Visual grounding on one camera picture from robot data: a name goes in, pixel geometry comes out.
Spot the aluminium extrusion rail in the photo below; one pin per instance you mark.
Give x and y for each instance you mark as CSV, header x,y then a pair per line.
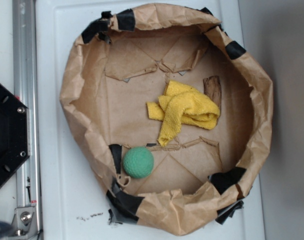
x,y
28,189

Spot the white plastic tray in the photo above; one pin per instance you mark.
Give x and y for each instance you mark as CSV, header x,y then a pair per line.
x,y
73,204

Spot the brown bark wood piece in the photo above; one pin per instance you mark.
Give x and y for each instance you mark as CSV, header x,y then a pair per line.
x,y
212,88

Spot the metal corner bracket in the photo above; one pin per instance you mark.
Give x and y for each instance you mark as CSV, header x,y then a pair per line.
x,y
24,223

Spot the green dimpled foam ball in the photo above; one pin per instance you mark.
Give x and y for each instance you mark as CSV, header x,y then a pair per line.
x,y
138,162

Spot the yellow microfibre cloth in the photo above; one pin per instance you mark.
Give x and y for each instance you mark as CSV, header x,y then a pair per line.
x,y
182,104

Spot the brown paper bag tray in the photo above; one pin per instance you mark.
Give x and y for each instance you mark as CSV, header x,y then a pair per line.
x,y
122,61

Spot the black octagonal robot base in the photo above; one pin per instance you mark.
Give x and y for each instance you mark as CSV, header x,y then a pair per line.
x,y
13,134

